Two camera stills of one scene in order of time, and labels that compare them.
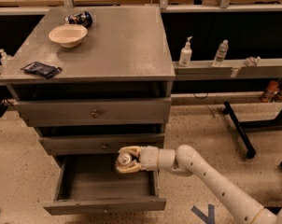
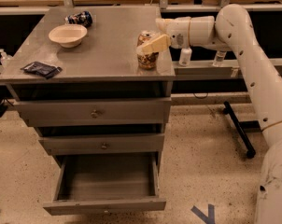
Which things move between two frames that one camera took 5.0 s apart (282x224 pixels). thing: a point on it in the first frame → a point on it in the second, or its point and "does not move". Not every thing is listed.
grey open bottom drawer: x=91 y=184 does not move
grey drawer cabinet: x=91 y=81 does not move
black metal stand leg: x=250 y=153 does not move
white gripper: x=149 y=158 → x=178 y=32
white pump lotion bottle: x=186 y=53 does not move
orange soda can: x=124 y=158 → x=146 y=61
